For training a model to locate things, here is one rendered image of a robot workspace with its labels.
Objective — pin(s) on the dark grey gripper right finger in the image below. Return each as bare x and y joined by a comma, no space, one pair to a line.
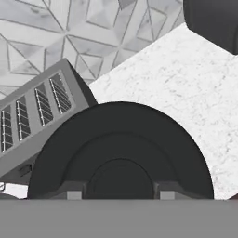
165,189

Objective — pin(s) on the grey toaster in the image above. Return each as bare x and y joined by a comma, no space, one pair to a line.
31,139

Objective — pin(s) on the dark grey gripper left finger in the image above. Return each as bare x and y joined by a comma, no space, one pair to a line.
74,189

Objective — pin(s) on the black round blender lid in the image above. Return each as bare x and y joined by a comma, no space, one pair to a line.
121,124

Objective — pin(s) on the black blender jar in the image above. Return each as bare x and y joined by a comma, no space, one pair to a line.
217,21

